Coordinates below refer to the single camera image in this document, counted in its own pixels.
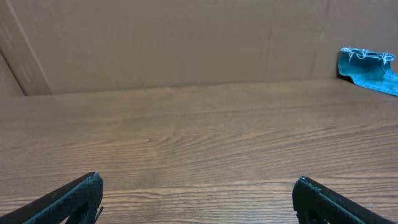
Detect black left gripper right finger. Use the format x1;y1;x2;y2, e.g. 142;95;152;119
292;176;394;224

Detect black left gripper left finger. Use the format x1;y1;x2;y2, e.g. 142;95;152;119
1;172;103;224

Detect light blue denim jeans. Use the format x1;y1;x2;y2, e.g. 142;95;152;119
337;47;397;96

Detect brown cardboard back panel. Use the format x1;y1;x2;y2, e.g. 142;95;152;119
1;0;397;95

